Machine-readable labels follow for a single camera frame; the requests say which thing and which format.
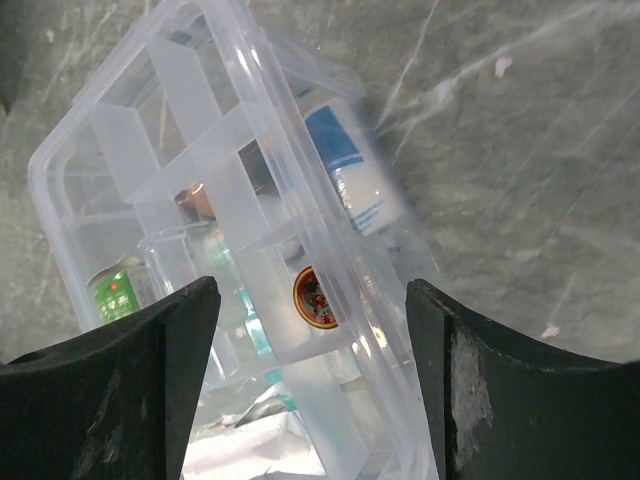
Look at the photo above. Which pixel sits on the clear plastic medicine box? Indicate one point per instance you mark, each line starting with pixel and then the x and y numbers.
pixel 350 150

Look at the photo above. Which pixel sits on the green small sachet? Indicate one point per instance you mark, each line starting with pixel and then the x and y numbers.
pixel 121 289

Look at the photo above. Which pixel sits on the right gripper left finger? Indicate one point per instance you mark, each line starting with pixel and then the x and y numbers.
pixel 117 402

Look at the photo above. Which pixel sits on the white teal bandage wrappers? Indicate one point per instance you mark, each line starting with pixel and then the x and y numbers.
pixel 247 423

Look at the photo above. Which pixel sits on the clear compartment tray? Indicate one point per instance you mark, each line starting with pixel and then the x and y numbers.
pixel 225 225

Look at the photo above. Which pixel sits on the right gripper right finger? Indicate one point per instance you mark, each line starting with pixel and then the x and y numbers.
pixel 502 405

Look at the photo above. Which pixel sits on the brown bottle orange cap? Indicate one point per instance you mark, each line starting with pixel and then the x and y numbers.
pixel 194 204

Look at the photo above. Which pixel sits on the small orange round tin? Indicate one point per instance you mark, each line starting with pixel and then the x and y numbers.
pixel 310 301

